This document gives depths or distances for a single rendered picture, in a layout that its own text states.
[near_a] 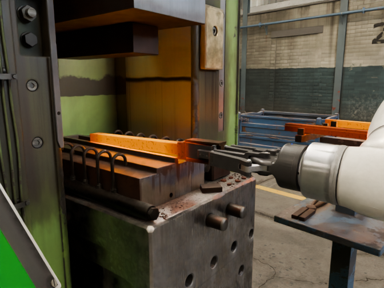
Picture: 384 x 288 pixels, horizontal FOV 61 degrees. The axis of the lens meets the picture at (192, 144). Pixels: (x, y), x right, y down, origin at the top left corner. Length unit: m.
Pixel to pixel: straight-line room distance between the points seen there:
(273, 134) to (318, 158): 3.94
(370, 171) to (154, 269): 0.37
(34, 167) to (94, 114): 0.50
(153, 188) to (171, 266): 0.15
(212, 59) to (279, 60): 8.32
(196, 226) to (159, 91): 0.49
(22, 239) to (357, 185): 0.40
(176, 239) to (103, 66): 0.69
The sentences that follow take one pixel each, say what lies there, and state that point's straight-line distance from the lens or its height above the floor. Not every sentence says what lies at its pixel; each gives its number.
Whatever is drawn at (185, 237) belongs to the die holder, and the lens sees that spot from 0.65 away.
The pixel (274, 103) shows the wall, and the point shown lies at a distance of 9.31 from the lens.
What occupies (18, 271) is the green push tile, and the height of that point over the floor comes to 1.00.
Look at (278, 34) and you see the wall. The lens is 9.32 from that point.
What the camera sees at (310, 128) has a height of 1.02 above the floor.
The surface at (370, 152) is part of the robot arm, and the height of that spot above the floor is 1.06.
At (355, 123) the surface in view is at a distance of 1.23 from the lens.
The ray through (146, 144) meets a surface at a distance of 0.73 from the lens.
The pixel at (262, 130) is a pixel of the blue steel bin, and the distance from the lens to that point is 4.51.
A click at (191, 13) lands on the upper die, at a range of 0.70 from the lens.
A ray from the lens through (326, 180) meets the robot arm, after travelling 0.51.
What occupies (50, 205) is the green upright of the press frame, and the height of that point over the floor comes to 0.92.
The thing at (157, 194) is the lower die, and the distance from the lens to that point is 0.65.
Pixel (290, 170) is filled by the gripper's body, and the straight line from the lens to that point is 0.53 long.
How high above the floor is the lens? 1.15
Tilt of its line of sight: 11 degrees down
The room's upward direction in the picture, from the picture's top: straight up
